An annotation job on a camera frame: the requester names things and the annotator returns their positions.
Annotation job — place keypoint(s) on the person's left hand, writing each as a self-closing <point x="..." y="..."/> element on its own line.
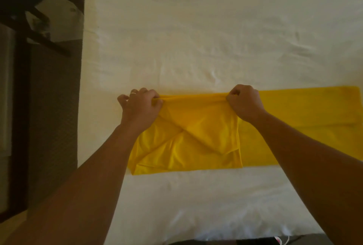
<point x="139" y="109"/>

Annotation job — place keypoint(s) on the person's right hand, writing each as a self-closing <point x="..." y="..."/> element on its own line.
<point x="247" y="103"/>

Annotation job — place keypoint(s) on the yellow shirt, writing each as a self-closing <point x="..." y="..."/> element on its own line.
<point x="193" y="140"/>

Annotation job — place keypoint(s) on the person's left forearm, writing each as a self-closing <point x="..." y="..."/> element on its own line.
<point x="73" y="191"/>

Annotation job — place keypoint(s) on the person's right forearm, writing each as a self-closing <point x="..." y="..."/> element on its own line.
<point x="317" y="174"/>

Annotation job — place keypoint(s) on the white bed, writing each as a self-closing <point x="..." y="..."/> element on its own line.
<point x="227" y="21"/>

